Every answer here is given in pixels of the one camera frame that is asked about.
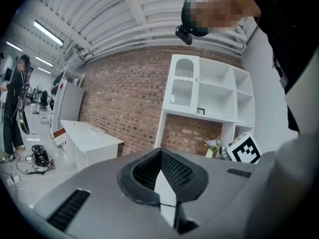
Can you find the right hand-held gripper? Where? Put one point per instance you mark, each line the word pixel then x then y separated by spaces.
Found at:
pixel 245 151

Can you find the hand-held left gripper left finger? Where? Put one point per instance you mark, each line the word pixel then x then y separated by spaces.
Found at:
pixel 99 195

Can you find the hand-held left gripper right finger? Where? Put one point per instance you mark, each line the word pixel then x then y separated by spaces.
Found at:
pixel 219 178

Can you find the white vase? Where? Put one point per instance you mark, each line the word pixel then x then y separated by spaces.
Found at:
pixel 209 154

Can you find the pale flower bouquet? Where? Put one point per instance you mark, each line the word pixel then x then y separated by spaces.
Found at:
pixel 211 143

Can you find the small white desk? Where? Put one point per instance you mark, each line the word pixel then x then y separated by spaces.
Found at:
pixel 84 138

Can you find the white papers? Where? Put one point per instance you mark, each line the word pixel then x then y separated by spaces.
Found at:
pixel 97 131

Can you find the black floor device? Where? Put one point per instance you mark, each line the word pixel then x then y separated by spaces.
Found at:
pixel 40 155

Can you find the white desk with hutch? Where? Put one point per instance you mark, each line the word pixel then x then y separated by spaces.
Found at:
pixel 214 83

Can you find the white arched cabinet door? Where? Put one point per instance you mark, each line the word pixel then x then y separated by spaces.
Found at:
pixel 183 93

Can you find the white power strip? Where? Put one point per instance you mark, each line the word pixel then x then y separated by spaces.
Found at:
pixel 13 180

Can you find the grey refrigerator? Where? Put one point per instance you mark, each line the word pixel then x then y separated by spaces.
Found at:
pixel 71 103

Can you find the black standing fan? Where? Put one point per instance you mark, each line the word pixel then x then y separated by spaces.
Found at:
pixel 38 88

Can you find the person's black clothing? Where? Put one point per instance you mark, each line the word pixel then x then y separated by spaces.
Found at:
pixel 286 21

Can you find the ceiling tube light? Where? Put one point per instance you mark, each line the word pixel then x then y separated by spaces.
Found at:
pixel 13 46
pixel 48 32
pixel 44 70
pixel 44 61

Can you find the person's head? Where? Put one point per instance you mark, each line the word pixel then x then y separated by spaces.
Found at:
pixel 219 11

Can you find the black picture frame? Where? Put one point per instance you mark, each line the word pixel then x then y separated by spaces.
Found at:
pixel 200 111

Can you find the white metal frame rack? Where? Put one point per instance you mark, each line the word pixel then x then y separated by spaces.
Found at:
pixel 74 75

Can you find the black head-worn camera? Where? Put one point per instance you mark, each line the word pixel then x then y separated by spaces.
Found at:
pixel 184 35

